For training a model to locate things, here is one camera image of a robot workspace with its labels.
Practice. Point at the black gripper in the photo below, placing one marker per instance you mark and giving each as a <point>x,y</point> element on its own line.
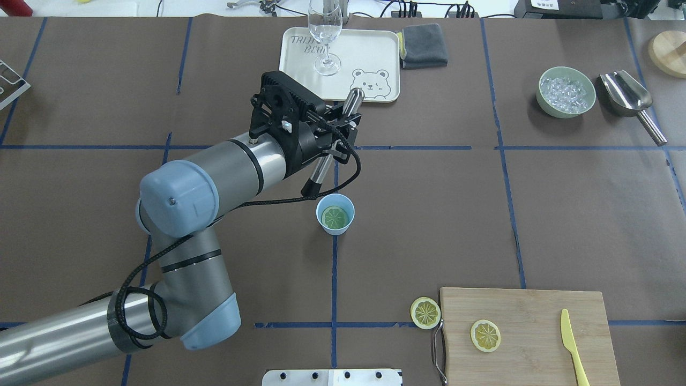
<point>303,146</point>

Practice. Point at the metal stirring stick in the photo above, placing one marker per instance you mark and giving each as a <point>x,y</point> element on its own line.
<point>348,134</point>

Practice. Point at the yellow lemon half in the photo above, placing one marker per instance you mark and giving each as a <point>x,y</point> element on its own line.
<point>425,313</point>

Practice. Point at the yellow lemon slice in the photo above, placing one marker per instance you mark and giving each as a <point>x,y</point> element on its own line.
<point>485,336</point>

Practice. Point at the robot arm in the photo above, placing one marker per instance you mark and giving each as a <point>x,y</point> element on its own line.
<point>184,289</point>

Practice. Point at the light blue plastic cup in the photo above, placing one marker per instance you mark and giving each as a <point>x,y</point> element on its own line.
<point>340,201</point>

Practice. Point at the cream bear tray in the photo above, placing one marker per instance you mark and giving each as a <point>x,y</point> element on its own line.
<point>370,59</point>

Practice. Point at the clear wine glass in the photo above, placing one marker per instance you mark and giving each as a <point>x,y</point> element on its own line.
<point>325,24</point>

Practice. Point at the green bowl of ice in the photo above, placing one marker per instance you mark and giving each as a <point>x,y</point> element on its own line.
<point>565,93</point>

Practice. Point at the metal ice scoop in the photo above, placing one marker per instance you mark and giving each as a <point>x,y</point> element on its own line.
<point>629,98</point>

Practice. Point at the wooden cutting board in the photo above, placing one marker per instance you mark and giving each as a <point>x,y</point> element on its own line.
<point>532,350</point>

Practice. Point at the yellow plastic knife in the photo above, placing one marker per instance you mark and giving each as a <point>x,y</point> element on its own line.
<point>569,343</point>

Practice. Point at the wooden mug tree stand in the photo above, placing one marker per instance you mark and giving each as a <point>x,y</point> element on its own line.
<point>667,51</point>

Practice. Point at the red bottle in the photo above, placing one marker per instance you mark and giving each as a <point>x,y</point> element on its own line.
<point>16,8</point>

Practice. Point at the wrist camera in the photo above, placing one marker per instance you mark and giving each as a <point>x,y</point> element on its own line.
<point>281,105</point>

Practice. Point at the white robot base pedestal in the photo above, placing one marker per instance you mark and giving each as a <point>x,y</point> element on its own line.
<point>361,376</point>

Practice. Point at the white wire cup rack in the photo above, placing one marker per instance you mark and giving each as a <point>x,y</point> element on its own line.
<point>12,85</point>

